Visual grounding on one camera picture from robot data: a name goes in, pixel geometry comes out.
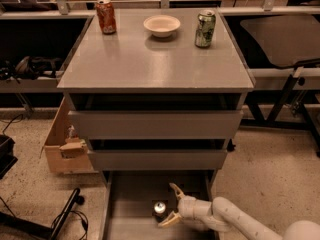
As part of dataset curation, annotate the green soda can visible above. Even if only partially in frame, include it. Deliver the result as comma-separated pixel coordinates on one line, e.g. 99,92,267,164
195,9,216,48

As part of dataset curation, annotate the black box at left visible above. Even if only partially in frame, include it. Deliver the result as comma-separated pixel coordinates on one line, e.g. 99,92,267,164
0,135,17,179

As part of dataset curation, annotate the redbull can blue silver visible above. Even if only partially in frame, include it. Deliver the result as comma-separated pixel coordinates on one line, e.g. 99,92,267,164
153,201,167,222

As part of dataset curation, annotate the white bowl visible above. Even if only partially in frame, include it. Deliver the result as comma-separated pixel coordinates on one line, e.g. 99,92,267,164
143,15,181,38

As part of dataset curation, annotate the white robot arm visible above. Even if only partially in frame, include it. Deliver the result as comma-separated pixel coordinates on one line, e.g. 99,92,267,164
158,183,320,240

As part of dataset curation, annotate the grey middle drawer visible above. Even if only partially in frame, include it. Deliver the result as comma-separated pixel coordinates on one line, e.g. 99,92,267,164
88,150,227,171

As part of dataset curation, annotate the grey top drawer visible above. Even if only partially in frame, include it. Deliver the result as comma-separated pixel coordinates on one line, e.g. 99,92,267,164
69,111,243,140

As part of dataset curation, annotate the grey bottom drawer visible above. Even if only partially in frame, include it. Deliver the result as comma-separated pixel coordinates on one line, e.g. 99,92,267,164
99,171,220,240

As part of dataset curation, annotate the black office chair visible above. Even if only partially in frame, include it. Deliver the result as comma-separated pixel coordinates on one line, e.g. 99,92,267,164
241,14,320,127

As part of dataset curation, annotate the grey drawer cabinet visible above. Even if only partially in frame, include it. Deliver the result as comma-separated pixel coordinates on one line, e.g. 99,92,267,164
56,7,256,240

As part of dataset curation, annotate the grey drawer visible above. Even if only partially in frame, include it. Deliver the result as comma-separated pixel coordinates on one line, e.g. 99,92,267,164
69,111,243,140
99,171,220,240
88,150,227,171

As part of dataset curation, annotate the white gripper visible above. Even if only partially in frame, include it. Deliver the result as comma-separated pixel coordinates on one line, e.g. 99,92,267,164
158,183,213,228

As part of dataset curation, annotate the orange soda can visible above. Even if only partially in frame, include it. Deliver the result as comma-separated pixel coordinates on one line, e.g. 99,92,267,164
95,0,117,34

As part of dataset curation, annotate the black stand with cables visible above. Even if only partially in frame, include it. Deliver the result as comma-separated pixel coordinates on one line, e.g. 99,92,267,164
0,188,89,240

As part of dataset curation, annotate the cardboard box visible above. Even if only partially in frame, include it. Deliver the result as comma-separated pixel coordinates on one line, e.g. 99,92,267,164
44,100,94,174

